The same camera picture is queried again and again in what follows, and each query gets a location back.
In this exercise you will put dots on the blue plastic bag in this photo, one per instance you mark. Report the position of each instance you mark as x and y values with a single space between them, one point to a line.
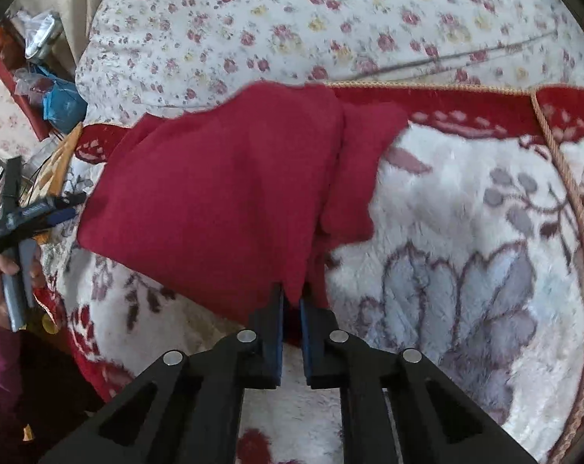
64 104

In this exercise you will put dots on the white rose-print quilt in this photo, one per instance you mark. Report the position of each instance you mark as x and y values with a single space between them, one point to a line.
321 9

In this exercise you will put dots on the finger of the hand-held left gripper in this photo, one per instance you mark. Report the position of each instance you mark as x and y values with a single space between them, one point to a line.
55 203
60 217

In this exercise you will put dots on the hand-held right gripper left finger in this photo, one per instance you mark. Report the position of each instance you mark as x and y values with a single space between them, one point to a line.
275 343

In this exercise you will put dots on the woven wooden basket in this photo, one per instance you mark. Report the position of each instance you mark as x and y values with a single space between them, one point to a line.
60 159

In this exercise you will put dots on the plush floral red-bordered blanket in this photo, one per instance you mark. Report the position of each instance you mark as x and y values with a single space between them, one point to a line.
465 275

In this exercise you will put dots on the dark cloth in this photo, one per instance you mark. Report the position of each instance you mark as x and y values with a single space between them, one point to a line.
55 386

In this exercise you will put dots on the silver foil bag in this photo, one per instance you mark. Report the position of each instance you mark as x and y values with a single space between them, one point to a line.
43 34

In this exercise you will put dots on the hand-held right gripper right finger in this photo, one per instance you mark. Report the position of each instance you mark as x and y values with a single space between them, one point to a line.
307 343

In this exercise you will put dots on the red knit garment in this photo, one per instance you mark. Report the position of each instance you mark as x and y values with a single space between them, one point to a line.
224 193

